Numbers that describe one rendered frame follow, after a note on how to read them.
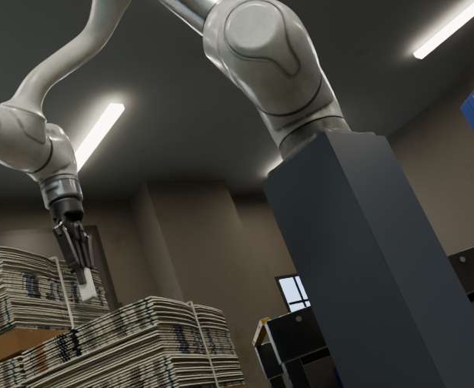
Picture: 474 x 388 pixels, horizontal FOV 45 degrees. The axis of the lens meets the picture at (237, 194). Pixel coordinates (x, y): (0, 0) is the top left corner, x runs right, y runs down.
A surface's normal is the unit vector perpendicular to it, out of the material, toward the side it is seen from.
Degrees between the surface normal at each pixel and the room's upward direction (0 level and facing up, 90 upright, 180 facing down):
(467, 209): 90
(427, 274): 90
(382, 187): 90
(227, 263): 90
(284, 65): 153
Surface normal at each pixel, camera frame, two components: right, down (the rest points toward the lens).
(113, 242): 0.57, -0.49
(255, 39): -0.25, -0.25
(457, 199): -0.75, 0.02
